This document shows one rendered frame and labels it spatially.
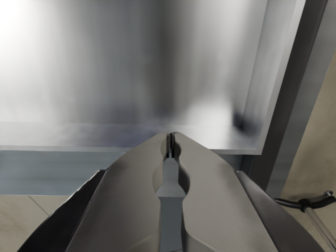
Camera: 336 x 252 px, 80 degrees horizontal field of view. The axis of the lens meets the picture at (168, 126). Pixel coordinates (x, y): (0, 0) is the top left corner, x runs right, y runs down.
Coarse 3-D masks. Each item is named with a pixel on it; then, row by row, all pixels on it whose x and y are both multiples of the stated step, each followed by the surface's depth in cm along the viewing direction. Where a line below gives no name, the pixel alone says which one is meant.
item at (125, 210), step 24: (144, 144) 11; (168, 144) 12; (120, 168) 9; (144, 168) 9; (96, 192) 8; (120, 192) 8; (144, 192) 8; (96, 216) 7; (120, 216) 7; (144, 216) 7; (72, 240) 6; (96, 240) 6; (120, 240) 6; (144, 240) 6
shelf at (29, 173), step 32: (320, 32) 13; (320, 64) 14; (288, 128) 16; (0, 160) 18; (32, 160) 18; (64, 160) 18; (96, 160) 18; (288, 160) 18; (0, 192) 20; (32, 192) 20; (64, 192) 20; (160, 192) 20
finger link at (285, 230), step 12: (240, 180) 8; (252, 180) 8; (252, 192) 8; (264, 192) 8; (252, 204) 7; (264, 204) 7; (276, 204) 7; (264, 216) 7; (276, 216) 7; (288, 216) 7; (276, 228) 7; (288, 228) 7; (300, 228) 7; (276, 240) 6; (288, 240) 6; (300, 240) 6; (312, 240) 6
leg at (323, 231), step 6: (306, 210) 126; (312, 210) 124; (312, 216) 121; (312, 222) 120; (318, 222) 117; (318, 228) 115; (324, 228) 113; (324, 234) 111; (330, 234) 110; (324, 240) 111; (330, 240) 108; (330, 246) 106
